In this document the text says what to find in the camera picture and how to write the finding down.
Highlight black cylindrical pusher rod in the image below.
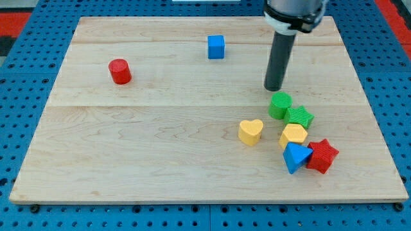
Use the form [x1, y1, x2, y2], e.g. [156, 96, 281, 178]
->
[264, 32, 295, 92]

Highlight yellow heart block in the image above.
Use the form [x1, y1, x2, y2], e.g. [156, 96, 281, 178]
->
[238, 119, 263, 146]

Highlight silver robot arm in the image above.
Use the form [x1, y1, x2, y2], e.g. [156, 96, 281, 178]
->
[263, 0, 328, 92]

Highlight yellow hexagon block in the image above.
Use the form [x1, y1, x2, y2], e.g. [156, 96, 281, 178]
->
[279, 124, 308, 150]

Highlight green cylinder block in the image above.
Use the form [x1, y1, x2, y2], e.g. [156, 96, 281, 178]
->
[268, 92, 293, 119]

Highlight blue cube block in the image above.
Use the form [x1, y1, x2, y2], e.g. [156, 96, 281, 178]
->
[207, 35, 225, 60]

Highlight green star block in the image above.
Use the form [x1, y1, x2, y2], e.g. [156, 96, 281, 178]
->
[283, 106, 315, 129]

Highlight blue triangle block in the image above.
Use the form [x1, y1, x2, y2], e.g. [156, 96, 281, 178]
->
[283, 142, 313, 175]

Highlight red star block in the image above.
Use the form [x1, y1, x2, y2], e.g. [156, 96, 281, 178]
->
[306, 139, 339, 174]

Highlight wooden board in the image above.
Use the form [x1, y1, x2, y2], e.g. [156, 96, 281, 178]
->
[10, 16, 408, 205]

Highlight red cylinder block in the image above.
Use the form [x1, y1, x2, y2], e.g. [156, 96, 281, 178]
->
[109, 59, 132, 85]

